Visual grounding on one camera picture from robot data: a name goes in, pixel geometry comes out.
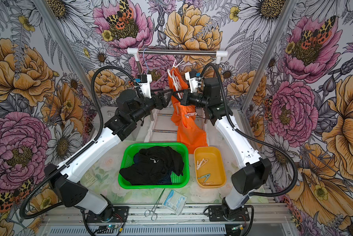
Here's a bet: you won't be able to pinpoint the yellow plastic tray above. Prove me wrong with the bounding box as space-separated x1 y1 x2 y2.
194 147 227 188

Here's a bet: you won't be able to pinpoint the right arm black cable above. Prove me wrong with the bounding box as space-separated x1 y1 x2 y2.
200 62 298 198

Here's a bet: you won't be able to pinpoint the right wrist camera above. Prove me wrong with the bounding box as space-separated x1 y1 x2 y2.
185 70 203 93

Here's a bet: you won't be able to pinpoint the green clothespin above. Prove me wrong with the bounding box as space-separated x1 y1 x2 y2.
198 173 211 183

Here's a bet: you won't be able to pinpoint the white clothespin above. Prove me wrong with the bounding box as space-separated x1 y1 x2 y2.
196 158 209 170

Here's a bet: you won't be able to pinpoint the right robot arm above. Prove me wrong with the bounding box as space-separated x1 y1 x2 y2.
173 78 271 221

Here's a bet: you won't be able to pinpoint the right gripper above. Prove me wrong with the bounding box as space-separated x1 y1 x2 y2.
172 88 210 108

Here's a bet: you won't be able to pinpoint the orange shorts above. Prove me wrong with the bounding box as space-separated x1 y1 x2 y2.
171 68 208 154

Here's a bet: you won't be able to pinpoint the surgical mask packet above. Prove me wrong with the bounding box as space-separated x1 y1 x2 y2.
162 189 187 215

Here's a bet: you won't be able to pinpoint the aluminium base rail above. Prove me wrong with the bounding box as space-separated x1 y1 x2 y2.
38 203 299 236

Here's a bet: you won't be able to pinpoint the white hanger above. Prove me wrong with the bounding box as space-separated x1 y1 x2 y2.
167 60 182 91

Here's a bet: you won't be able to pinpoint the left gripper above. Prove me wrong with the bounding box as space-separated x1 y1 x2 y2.
131 88 174 123

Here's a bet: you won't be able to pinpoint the pink clothespin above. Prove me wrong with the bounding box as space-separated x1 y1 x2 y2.
184 112 197 118

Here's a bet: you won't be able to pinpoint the metal surgical scissors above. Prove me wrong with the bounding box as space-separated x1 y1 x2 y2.
144 189 165 221

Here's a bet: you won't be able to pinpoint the black shorts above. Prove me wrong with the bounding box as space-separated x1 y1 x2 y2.
119 146 184 185

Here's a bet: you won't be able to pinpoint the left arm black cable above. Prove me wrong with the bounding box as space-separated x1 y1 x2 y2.
18 65 136 219

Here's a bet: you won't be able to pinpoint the clothes rack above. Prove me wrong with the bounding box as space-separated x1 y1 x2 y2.
127 47 229 142

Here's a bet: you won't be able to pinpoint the blue hanger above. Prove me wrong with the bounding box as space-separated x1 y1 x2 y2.
142 48 150 74

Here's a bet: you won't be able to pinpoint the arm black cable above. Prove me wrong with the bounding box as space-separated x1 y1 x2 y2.
200 62 298 198
18 65 136 219

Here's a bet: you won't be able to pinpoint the navy blue shorts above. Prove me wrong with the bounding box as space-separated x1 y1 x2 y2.
157 176 172 185

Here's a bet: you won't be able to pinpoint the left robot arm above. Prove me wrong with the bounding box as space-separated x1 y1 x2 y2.
45 89 171 222

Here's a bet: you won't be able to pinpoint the pink hanger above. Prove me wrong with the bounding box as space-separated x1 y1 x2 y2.
134 52 143 85

